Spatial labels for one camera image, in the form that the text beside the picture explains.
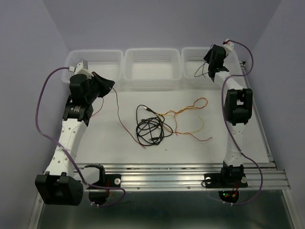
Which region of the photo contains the right white perforated basket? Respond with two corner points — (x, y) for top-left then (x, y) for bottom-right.
(181, 47), (241, 83)

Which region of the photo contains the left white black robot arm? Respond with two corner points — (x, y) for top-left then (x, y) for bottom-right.
(35, 72), (115, 206)

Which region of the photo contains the middle white perforated basket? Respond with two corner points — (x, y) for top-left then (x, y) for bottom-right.
(122, 48), (183, 88)

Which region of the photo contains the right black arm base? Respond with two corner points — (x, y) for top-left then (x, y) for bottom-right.
(201, 162), (248, 204)

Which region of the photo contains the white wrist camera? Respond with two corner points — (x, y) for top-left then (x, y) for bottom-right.
(68, 60), (93, 78)
(223, 39), (234, 55)

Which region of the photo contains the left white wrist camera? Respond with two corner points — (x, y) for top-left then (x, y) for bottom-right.
(68, 60), (93, 78)

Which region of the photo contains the dark brown thin wire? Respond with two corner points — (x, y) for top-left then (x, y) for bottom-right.
(194, 61), (212, 78)

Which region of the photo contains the white perforated basket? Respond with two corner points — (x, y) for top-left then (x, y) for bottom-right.
(65, 49), (123, 89)
(122, 48), (183, 88)
(181, 47), (241, 83)

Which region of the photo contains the black usb cable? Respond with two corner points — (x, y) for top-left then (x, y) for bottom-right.
(135, 104), (174, 146)

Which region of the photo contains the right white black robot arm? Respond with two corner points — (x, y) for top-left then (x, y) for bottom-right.
(203, 40), (253, 188)

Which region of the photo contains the dark red thin wire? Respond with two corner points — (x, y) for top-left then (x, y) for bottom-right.
(91, 87), (147, 150)

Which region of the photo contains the aluminium extrusion rail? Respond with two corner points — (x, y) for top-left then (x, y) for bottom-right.
(42, 163), (291, 191)

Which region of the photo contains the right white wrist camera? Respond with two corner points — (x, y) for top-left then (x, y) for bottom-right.
(223, 39), (234, 55)

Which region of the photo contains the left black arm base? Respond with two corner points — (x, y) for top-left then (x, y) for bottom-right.
(82, 164), (126, 208)

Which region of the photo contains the left white perforated basket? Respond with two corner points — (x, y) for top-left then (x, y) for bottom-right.
(65, 49), (123, 89)

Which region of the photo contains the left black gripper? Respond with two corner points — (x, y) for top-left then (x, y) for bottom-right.
(86, 72), (115, 103)

